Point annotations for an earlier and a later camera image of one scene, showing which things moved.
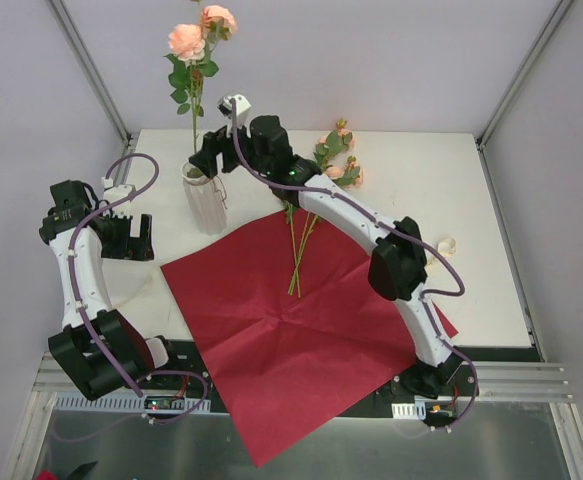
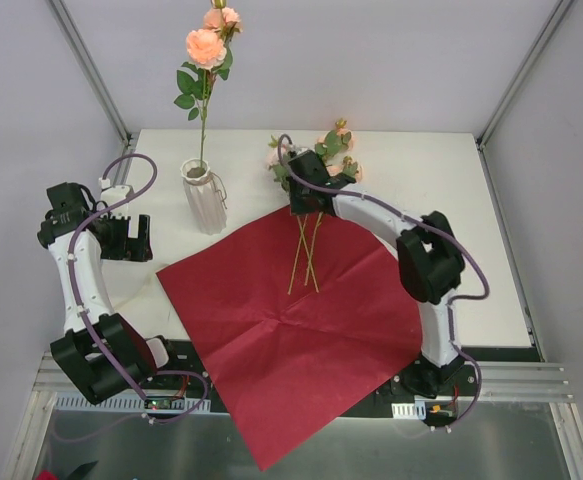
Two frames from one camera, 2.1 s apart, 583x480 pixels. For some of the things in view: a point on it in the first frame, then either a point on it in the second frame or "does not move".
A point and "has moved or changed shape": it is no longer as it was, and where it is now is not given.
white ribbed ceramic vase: (204, 199) does not move
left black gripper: (122, 238) does not move
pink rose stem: (192, 59) has moved or changed shape
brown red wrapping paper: (292, 326) does not move
